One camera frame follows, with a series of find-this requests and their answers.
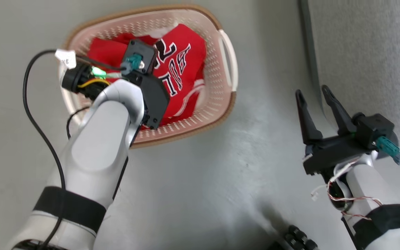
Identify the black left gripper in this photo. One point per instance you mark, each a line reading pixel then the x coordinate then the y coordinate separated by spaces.
pixel 155 99

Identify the grey fabric sofa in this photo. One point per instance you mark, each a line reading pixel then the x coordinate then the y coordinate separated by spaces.
pixel 370 52

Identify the black knobbed robot base part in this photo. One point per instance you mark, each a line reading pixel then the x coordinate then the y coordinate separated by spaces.
pixel 297 238

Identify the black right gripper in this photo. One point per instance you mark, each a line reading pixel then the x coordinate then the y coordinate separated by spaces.
pixel 335 152

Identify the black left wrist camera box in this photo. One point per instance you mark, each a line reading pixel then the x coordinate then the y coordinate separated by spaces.
pixel 143 52

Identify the cream plastic laundry basket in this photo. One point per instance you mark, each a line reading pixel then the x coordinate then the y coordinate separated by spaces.
pixel 217 104

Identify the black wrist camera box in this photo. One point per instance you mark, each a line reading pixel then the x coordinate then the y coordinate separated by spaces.
pixel 143 52
pixel 373 128

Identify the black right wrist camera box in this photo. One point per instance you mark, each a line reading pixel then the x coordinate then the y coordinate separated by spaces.
pixel 373 128

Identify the red basketball jersey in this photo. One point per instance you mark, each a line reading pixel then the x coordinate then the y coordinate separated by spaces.
pixel 186 66

